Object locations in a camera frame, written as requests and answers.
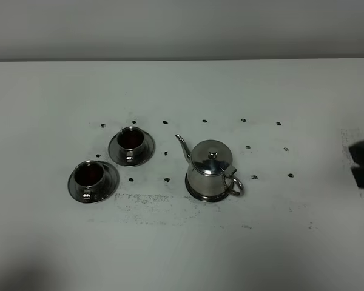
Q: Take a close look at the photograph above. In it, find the teapot stainless steel saucer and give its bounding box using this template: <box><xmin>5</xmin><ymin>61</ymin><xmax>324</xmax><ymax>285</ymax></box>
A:
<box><xmin>184</xmin><ymin>174</ymin><xmax>234</xmax><ymax>202</ymax></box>

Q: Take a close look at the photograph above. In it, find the far stainless steel teacup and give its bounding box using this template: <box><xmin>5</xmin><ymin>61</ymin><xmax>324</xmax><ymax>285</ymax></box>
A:
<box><xmin>116</xmin><ymin>126</ymin><xmax>144</xmax><ymax>165</ymax></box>

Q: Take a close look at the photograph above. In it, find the stainless steel teacup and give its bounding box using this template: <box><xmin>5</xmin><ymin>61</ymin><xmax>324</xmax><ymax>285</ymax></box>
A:
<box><xmin>116</xmin><ymin>126</ymin><xmax>144</xmax><ymax>165</ymax></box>
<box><xmin>72</xmin><ymin>160</ymin><xmax>106</xmax><ymax>202</ymax></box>

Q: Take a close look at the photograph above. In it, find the far stainless steel saucer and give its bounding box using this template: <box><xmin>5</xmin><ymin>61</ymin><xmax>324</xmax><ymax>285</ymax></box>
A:
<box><xmin>108</xmin><ymin>130</ymin><xmax>155</xmax><ymax>167</ymax></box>

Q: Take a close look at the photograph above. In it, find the near stainless steel teacup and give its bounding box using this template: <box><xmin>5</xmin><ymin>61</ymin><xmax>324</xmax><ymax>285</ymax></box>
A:
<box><xmin>72</xmin><ymin>160</ymin><xmax>106</xmax><ymax>202</ymax></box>

